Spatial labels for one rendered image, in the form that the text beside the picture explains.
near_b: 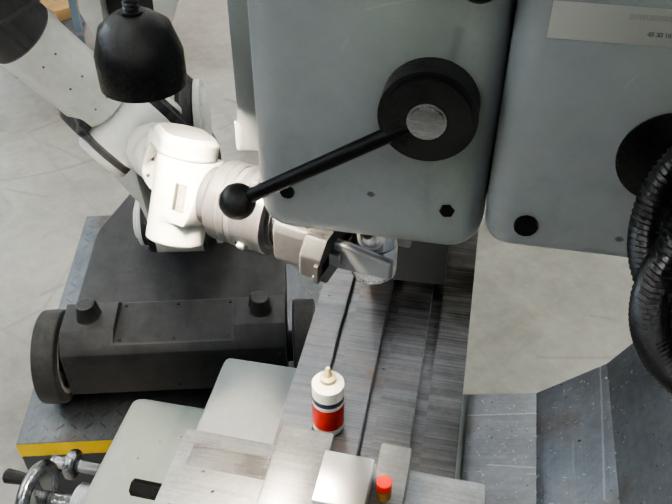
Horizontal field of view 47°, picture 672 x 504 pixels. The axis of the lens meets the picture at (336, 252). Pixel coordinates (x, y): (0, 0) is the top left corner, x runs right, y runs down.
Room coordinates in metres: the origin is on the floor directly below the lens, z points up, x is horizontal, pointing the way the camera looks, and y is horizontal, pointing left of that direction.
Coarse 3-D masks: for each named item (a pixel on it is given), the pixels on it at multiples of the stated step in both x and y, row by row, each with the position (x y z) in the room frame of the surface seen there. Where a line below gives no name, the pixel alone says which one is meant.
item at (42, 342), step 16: (48, 320) 1.13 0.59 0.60; (32, 336) 1.09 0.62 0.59; (48, 336) 1.09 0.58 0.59; (32, 352) 1.06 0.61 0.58; (48, 352) 1.06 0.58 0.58; (32, 368) 1.04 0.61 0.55; (48, 368) 1.04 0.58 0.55; (48, 384) 1.02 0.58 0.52; (64, 384) 1.09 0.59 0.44; (48, 400) 1.02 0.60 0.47; (64, 400) 1.04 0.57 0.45
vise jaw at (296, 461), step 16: (288, 432) 0.53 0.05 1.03; (304, 432) 0.53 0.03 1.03; (320, 432) 0.53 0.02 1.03; (288, 448) 0.50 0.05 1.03; (304, 448) 0.50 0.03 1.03; (320, 448) 0.50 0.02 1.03; (272, 464) 0.48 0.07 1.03; (288, 464) 0.48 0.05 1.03; (304, 464) 0.48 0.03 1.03; (320, 464) 0.48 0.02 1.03; (272, 480) 0.46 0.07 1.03; (288, 480) 0.46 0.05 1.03; (304, 480) 0.46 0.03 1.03; (272, 496) 0.45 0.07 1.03; (288, 496) 0.45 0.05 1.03; (304, 496) 0.45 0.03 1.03
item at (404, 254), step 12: (408, 252) 0.90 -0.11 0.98; (420, 252) 0.89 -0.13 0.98; (432, 252) 0.89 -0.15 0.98; (444, 252) 0.89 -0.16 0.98; (396, 264) 0.90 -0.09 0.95; (408, 264) 0.90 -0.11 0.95; (420, 264) 0.89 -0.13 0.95; (432, 264) 0.89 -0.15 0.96; (444, 264) 0.89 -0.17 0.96; (396, 276) 0.90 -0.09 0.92; (408, 276) 0.89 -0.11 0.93; (420, 276) 0.89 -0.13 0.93; (432, 276) 0.89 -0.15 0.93; (444, 276) 0.89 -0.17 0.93
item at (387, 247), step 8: (352, 240) 0.59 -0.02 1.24; (360, 240) 0.58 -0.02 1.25; (368, 240) 0.58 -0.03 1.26; (376, 240) 0.58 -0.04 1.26; (384, 240) 0.58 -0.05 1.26; (392, 240) 0.58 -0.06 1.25; (368, 248) 0.58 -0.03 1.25; (376, 248) 0.58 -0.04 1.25; (384, 248) 0.58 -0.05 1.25; (392, 248) 0.58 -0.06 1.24; (392, 256) 0.59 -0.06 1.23; (352, 272) 0.59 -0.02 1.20; (360, 280) 0.58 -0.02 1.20; (368, 280) 0.58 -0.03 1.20; (376, 280) 0.58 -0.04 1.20; (384, 280) 0.58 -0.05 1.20
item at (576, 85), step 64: (576, 0) 0.46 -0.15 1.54; (640, 0) 0.45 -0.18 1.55; (512, 64) 0.47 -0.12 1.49; (576, 64) 0.46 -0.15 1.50; (640, 64) 0.45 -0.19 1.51; (512, 128) 0.47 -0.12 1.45; (576, 128) 0.45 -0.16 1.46; (640, 128) 0.44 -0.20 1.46; (512, 192) 0.46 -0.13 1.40; (576, 192) 0.45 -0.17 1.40
